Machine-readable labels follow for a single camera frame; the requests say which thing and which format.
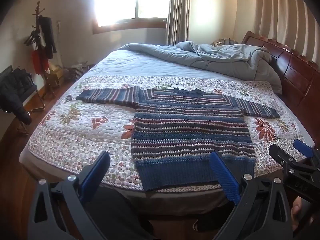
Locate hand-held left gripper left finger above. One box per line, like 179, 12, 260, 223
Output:
27, 151, 112, 240

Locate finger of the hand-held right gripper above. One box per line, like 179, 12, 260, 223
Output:
293, 139, 320, 164
268, 144, 320, 174

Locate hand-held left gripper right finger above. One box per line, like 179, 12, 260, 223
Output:
209, 151, 293, 240

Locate blue striped knit sweater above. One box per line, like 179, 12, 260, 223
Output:
76, 85, 280, 192

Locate black clothes hangers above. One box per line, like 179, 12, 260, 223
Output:
24, 29, 42, 47

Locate person's right hand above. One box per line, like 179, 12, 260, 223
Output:
291, 196, 320, 231

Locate floral quilted bedspread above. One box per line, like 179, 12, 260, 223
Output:
27, 75, 315, 189

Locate wooden bed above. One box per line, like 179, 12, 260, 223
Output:
19, 31, 320, 215

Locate woven basket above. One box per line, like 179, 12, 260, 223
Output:
68, 61, 88, 82

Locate grey-blue duvet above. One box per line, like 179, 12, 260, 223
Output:
117, 41, 283, 95

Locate yellow box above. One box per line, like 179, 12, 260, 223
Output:
47, 64, 64, 88

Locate black jacket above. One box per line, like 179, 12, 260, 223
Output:
0, 66, 34, 126

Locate light blue bed sheet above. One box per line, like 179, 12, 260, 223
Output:
94, 49, 254, 83

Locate patterned pillow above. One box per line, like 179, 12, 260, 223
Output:
212, 37, 238, 46

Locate red bag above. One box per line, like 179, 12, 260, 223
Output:
32, 47, 50, 75

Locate beige curtain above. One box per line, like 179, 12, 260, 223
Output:
254, 0, 320, 64

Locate black hanging garment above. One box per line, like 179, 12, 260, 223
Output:
40, 16, 58, 60

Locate grey curtain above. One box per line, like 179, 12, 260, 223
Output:
166, 0, 192, 46

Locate wooden coat rack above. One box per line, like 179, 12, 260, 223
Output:
24, 1, 58, 101

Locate wooden framed window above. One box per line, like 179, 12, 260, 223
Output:
92, 0, 173, 35

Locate metal frame chair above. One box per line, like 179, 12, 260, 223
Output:
14, 65, 46, 136

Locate white wall cable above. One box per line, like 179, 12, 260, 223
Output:
57, 21, 62, 55

